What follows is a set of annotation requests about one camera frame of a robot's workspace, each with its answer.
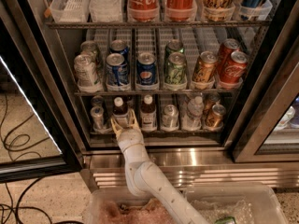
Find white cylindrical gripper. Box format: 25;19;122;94
110;108;144;152

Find brown tea bottle white cap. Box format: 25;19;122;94
112;97;129;128

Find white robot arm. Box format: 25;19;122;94
111;109;209;224

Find steel fridge base grille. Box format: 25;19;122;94
80;148;299;190

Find clear water bottle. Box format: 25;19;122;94
182;96;204;131

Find open glass fridge door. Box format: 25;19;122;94
0;18;81;183

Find gold can middle shelf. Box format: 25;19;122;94
191;51;218;90

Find gold can shelf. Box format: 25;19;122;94
191;51;218;90
202;0;233;21

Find red Coke bottle left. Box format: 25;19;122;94
128;0;158;21

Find red coke bottle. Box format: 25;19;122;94
165;0;193;21
128;0;158;21

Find white ribbed bottle top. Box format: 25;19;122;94
89;0;122;22

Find red Coke bottle right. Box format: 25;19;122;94
165;0;193;21

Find gold can top shelf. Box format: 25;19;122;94
202;0;233;21

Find blue can top shelf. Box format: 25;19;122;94
239;0;265;21

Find silver can bottom left front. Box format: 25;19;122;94
90;105;109;133

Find silver can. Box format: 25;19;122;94
91;95;105;106
162;105;178;132
90;105;109;133

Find silver can bottom left back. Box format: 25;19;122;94
91;95;105;106

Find silver can bottom centre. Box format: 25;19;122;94
162;105;178;132

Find blue white can front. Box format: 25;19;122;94
106;53;130;91

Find blue Pepsi can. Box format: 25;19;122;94
136;52;158;90

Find white can middle front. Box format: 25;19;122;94
74;54;102;93

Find green can front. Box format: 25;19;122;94
164;52;187;91

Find blue can back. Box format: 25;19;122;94
109;39;129;60

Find clear bin pink contents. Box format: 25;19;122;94
84;188;185;224

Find white can middle back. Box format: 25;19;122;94
80;40;101;66

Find gold can bottom back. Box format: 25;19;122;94
203;92;221;115

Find gold can bottom front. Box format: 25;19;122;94
205;104;226;129

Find green can back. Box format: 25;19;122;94
164;39;184;60

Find red Coke can front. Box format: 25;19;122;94
220;50;248;84

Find red coke can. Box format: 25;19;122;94
217;38;240;73
220;50;248;84

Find red Coke can back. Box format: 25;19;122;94
217;38;240;73

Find empty clear tray top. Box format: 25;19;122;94
50;0;90;22

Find green can in bin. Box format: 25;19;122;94
214;217;236;224

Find clear bin with ice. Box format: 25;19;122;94
184;183;289;224

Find black cable on floor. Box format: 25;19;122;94
0;177;85;224

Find right fridge door frame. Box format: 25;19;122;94
233;6;299;162

